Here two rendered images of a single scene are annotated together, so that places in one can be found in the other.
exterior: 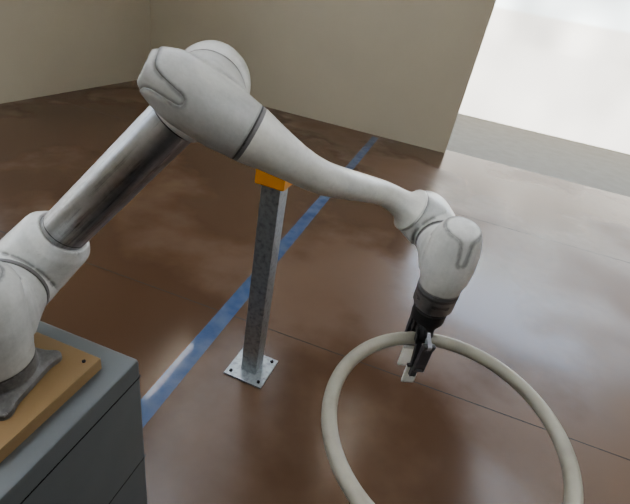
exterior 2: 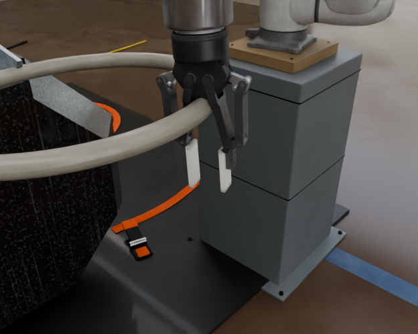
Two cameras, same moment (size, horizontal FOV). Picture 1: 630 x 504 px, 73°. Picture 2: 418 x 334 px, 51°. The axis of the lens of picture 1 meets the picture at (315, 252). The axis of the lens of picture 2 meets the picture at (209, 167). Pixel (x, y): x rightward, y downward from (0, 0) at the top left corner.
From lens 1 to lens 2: 1.38 m
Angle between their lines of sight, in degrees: 95
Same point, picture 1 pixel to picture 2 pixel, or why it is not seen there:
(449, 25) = not seen: outside the picture
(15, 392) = (262, 40)
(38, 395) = (263, 51)
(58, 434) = (237, 65)
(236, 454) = not seen: outside the picture
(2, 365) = (263, 14)
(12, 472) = not seen: hidden behind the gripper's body
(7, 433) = (237, 47)
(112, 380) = (279, 76)
